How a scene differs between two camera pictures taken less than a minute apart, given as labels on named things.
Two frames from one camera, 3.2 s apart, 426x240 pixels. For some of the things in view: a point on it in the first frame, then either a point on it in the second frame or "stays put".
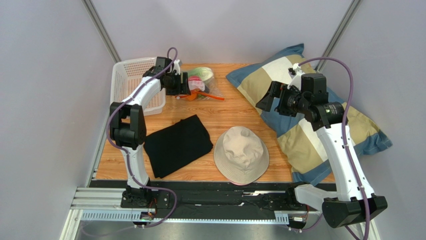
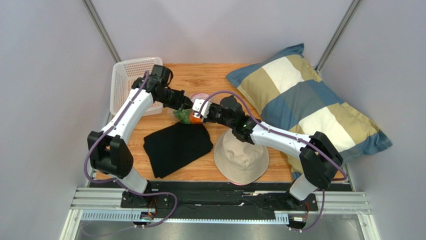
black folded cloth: [170, 148] stays put
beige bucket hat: [241, 155] stays put
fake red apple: [195, 82] → [199, 96]
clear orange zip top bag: [202, 85] → [185, 115]
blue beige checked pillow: [299, 139] stays put
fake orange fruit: [192, 97] → [193, 119]
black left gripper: [182, 88] → [182, 101]
